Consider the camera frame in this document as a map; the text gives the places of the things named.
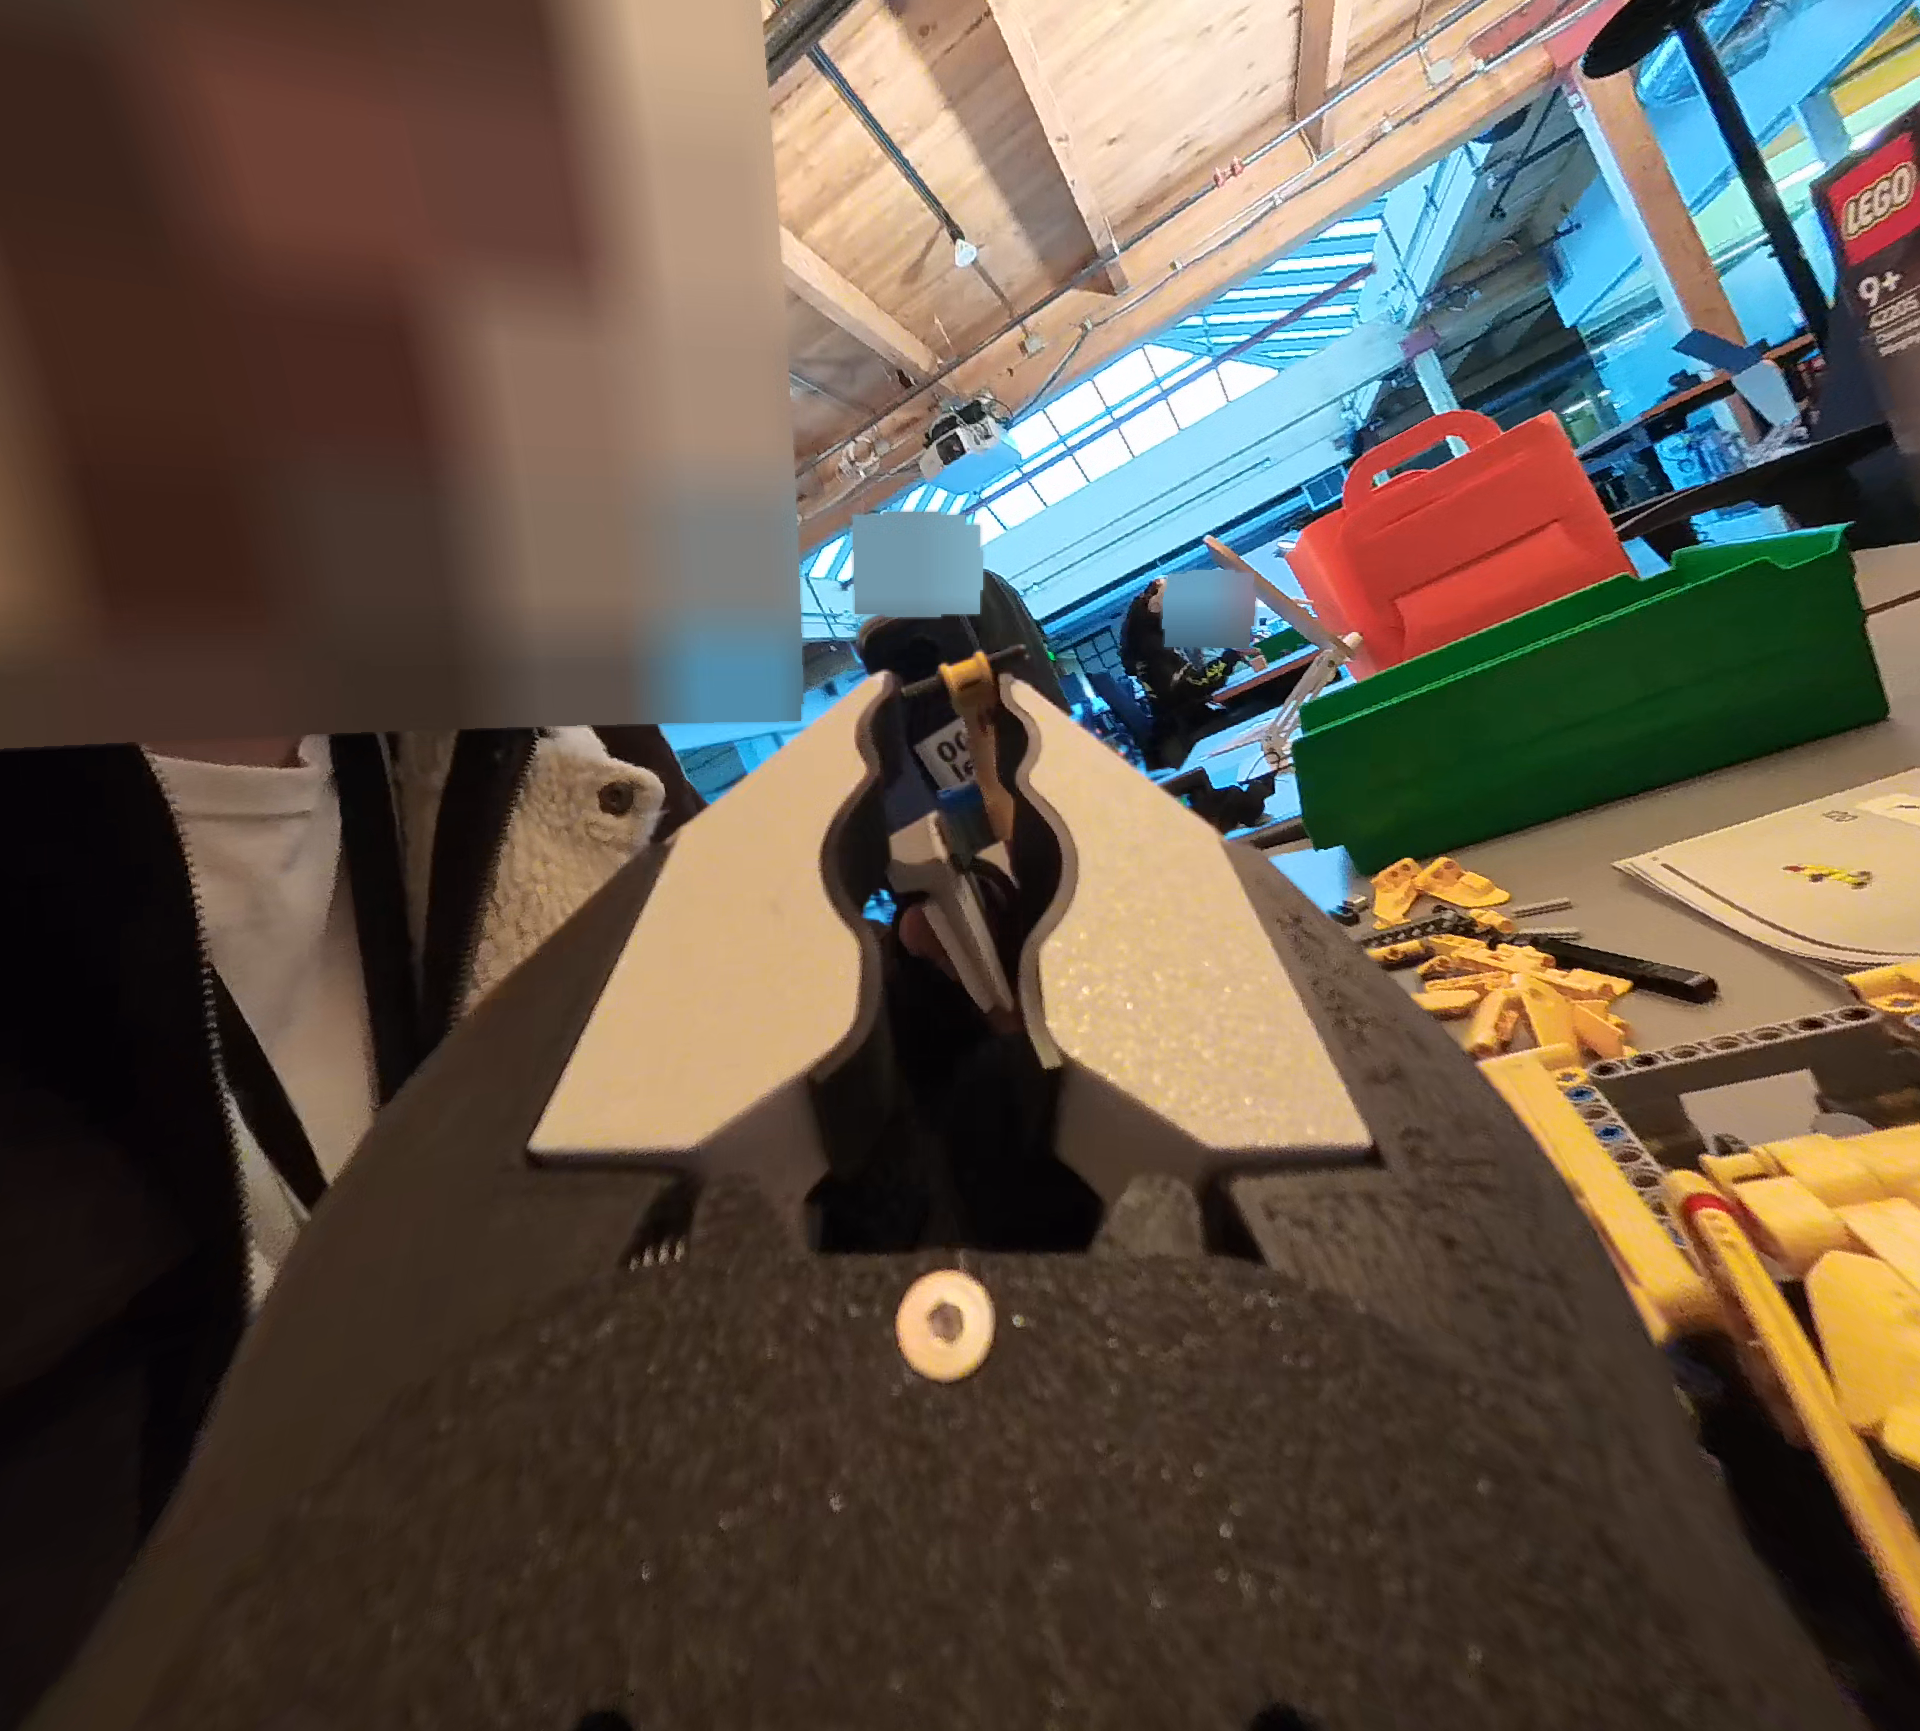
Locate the yellow brick subassembly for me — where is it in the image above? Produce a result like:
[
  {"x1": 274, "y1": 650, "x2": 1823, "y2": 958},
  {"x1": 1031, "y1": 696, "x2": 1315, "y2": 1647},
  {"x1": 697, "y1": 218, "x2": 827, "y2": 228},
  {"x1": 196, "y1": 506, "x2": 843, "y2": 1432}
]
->
[{"x1": 936, "y1": 652, "x2": 1013, "y2": 848}]

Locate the open instruction booklet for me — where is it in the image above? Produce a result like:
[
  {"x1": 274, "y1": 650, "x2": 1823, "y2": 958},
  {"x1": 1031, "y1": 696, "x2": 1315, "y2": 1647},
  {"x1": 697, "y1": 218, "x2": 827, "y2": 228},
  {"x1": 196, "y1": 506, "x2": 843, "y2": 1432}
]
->
[{"x1": 1616, "y1": 772, "x2": 1920, "y2": 976}]

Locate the white lattice stand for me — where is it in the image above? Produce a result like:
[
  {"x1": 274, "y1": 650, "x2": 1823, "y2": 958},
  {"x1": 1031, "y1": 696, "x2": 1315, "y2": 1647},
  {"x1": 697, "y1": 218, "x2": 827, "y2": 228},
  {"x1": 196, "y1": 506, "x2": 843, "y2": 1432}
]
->
[{"x1": 1199, "y1": 538, "x2": 1367, "y2": 774}]

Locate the yellow toy brick car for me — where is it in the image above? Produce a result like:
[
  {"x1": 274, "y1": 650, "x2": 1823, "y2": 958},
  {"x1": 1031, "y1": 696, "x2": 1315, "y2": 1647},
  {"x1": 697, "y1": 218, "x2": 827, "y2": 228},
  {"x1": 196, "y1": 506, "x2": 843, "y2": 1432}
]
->
[{"x1": 1476, "y1": 958, "x2": 1920, "y2": 1643}]

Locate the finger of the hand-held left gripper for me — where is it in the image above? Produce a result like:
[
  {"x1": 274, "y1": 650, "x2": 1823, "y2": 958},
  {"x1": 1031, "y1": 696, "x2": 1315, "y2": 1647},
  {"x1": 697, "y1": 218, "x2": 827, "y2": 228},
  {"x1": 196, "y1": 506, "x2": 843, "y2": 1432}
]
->
[{"x1": 892, "y1": 858, "x2": 1017, "y2": 1016}]

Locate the toy car set box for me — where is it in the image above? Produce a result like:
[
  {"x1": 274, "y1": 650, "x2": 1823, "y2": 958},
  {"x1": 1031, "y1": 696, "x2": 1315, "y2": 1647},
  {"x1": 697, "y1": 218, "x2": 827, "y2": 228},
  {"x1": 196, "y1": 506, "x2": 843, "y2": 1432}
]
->
[{"x1": 1806, "y1": 104, "x2": 1920, "y2": 450}]

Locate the green storage bin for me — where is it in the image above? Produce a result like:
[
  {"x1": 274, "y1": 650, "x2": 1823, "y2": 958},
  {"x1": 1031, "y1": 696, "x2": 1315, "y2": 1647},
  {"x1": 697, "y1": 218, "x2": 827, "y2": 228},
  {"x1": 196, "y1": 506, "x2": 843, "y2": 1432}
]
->
[{"x1": 1289, "y1": 526, "x2": 1889, "y2": 876}]

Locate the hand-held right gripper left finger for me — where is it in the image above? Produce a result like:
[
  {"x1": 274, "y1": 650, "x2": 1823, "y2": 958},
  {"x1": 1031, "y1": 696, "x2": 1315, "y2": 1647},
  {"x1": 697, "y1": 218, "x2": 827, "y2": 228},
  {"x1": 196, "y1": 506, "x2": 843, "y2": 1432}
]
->
[{"x1": 527, "y1": 674, "x2": 901, "y2": 1208}]

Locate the black office chair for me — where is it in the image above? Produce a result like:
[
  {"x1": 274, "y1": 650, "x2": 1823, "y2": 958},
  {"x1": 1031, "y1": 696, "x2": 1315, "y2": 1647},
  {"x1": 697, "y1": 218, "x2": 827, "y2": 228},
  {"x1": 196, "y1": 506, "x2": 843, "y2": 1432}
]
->
[
  {"x1": 1611, "y1": 426, "x2": 1891, "y2": 548},
  {"x1": 982, "y1": 574, "x2": 1079, "y2": 720}
]

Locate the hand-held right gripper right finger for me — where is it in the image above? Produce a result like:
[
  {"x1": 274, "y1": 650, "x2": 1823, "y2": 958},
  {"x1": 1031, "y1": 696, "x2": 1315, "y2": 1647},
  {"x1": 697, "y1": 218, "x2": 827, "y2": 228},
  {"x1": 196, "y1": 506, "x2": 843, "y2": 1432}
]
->
[{"x1": 995, "y1": 678, "x2": 1373, "y2": 1208}]

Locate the ceiling projector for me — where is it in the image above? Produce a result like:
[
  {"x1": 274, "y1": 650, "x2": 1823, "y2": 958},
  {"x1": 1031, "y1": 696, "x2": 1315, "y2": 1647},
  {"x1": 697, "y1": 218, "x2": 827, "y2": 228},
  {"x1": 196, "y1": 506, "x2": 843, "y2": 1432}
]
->
[{"x1": 918, "y1": 400, "x2": 1009, "y2": 480}]

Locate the grey desk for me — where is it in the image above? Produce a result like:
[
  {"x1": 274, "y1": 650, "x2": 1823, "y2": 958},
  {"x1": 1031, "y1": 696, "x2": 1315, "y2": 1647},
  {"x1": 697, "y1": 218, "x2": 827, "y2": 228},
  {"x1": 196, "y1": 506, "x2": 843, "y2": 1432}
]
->
[{"x1": 1170, "y1": 546, "x2": 1920, "y2": 1731}]

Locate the orange carry bag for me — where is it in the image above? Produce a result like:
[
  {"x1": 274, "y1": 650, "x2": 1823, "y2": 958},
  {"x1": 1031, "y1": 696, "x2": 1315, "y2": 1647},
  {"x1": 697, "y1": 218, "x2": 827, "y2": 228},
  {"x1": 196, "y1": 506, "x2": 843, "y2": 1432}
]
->
[{"x1": 1285, "y1": 412, "x2": 1639, "y2": 678}]

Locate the person's fleece jacket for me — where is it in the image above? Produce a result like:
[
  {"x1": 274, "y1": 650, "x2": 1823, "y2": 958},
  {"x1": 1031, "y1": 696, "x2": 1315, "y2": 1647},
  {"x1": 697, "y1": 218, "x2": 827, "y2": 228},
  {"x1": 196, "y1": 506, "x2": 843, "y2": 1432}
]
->
[{"x1": 0, "y1": 726, "x2": 707, "y2": 1613}]

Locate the pile of yellow brick parts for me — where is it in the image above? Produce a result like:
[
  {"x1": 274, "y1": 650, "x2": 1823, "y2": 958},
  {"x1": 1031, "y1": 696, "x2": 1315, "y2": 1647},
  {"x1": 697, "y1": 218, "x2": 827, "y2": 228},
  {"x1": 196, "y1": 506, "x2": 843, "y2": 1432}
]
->
[{"x1": 1361, "y1": 856, "x2": 1720, "y2": 1058}]

